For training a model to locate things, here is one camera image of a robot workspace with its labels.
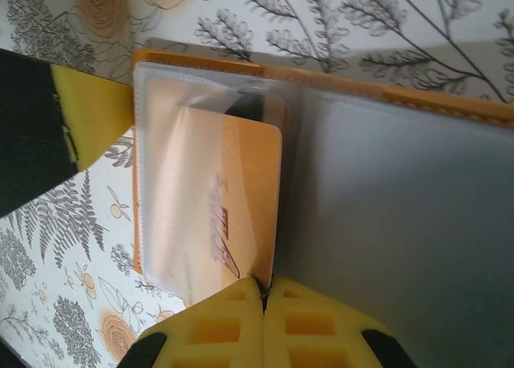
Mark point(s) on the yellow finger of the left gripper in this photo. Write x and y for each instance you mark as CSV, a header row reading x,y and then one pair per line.
x,y
32,123

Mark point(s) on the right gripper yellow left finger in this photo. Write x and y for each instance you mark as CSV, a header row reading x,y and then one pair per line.
x,y
241,303

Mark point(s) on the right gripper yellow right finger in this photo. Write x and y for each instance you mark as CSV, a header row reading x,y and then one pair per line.
x,y
281,303

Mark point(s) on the orange credit card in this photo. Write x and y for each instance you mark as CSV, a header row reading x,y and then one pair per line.
x,y
241,183

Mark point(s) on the orange leather card holder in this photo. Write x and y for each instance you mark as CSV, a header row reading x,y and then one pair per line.
x,y
401,203

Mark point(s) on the floral patterned table cover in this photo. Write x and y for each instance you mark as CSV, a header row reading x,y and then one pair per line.
x,y
60,243

